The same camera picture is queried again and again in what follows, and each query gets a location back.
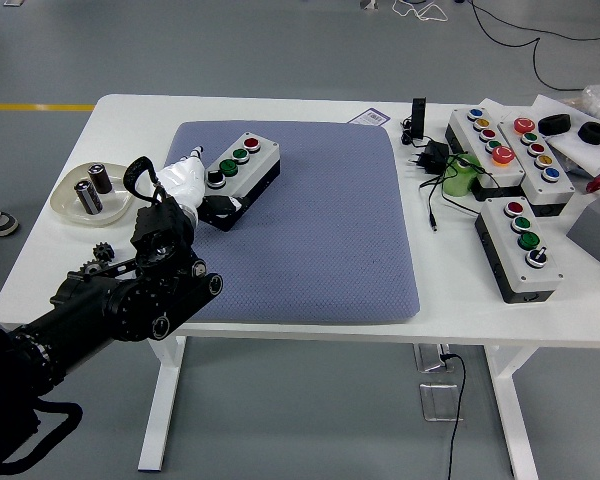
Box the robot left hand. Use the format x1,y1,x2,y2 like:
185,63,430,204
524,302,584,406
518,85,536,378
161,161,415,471
152,144,254,221

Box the grey four-button control box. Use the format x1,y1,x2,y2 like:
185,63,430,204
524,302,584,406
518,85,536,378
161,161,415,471
202,132,282,232

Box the five-button box blue button end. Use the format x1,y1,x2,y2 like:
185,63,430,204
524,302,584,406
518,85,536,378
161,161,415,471
444,106,527,202

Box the five-button box red mushroom end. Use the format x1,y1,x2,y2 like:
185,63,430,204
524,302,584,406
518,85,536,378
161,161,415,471
497,115,577,217

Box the dark cylinder capacitor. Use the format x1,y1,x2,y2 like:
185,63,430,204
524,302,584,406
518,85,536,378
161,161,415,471
87,163,114,195
74,180,104,216

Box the beige shallow dish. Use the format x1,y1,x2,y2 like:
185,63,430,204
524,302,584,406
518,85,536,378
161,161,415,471
49,161,137,229

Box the grey-blue textured mat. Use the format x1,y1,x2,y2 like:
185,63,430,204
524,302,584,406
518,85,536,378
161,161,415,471
165,119,421,326

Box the purple-bordered label card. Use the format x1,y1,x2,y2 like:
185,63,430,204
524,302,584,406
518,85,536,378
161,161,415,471
349,107,391,127

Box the white table leg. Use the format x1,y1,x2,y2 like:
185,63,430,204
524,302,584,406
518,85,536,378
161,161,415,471
137,334,188,472
482,344,540,480

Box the black upright device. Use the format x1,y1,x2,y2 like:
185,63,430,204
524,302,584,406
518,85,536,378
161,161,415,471
410,97,428,141

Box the black power adapter plug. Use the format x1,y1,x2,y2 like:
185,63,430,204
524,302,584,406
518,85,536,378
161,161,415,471
406,140,451,175

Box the green plastic cup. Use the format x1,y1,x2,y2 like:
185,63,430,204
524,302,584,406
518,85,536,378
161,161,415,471
440,153,483,198

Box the white paper sheet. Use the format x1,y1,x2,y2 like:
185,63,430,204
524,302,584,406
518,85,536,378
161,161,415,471
474,97,511,124

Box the clear floor plate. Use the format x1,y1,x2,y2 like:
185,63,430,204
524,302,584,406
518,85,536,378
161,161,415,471
419,382,465,423

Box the white foam sheet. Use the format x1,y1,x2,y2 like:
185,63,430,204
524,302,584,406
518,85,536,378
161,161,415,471
529,93,600,177

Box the thin black coiled cable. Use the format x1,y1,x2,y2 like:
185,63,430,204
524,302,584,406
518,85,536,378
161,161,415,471
398,115,417,147

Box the black adapter cord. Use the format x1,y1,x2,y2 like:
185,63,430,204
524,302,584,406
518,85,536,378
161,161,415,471
418,152,486,234

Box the white floor cord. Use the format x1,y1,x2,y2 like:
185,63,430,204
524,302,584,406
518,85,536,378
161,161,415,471
392,0,449,24

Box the under-table control bracket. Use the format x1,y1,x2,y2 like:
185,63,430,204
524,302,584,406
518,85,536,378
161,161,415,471
413,343,451,374

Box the black cable under table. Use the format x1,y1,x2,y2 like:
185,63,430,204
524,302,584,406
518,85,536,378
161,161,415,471
439,353,467,480

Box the black floor cable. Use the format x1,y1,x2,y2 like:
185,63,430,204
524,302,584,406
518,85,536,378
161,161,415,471
467,0,600,92

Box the four-button box with selector switch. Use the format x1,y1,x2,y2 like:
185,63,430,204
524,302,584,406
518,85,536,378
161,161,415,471
473,196,565,305

